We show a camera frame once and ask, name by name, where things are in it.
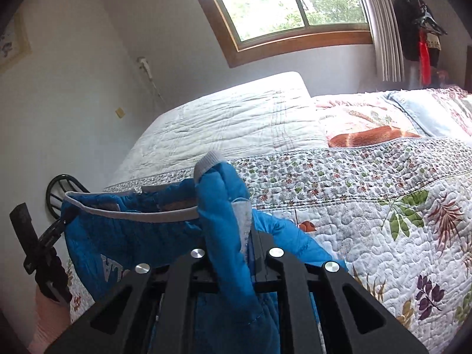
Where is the light blue pillow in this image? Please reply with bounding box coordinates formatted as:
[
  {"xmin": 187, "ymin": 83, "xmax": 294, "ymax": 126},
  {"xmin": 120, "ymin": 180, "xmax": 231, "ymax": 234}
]
[{"xmin": 386, "ymin": 86, "xmax": 471, "ymax": 143}]

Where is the blue quilted down jacket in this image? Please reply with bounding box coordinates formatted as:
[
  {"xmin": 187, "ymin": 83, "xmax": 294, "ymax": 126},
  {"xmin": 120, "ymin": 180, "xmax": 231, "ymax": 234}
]
[{"xmin": 62, "ymin": 152, "xmax": 330, "ymax": 353}]

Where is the framed wall picture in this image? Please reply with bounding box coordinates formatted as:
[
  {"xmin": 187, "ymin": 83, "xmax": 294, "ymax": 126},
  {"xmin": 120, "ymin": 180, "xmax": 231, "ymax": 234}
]
[{"xmin": 0, "ymin": 9, "xmax": 31, "ymax": 73}]

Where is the white pleated curtain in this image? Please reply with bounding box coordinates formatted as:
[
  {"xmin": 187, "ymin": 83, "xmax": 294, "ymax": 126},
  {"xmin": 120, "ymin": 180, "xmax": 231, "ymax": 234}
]
[{"xmin": 365, "ymin": 0, "xmax": 404, "ymax": 83}]

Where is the white wall-mounted handset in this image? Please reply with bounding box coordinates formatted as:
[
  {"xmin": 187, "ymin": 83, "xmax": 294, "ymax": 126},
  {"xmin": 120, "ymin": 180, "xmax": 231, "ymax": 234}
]
[{"xmin": 137, "ymin": 57, "xmax": 166, "ymax": 110}]

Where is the floral quilted bedspread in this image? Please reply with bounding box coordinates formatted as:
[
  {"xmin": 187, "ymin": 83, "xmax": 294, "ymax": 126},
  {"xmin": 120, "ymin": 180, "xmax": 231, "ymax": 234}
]
[{"xmin": 65, "ymin": 71, "xmax": 472, "ymax": 354}]

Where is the yellow wall socket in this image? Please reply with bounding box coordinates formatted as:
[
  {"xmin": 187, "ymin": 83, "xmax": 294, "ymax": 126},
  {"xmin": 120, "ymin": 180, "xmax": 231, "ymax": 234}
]
[{"xmin": 115, "ymin": 108, "xmax": 125, "ymax": 118}]

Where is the wooden framed bedroom window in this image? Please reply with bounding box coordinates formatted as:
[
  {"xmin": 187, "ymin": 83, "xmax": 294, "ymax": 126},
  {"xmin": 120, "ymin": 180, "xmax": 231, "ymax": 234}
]
[{"xmin": 198, "ymin": 0, "xmax": 373, "ymax": 68}]

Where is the coat rack with clothes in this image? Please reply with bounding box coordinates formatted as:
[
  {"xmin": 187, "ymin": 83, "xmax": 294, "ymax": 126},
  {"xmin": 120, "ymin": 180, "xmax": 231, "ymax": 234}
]
[{"xmin": 394, "ymin": 0, "xmax": 447, "ymax": 87}]

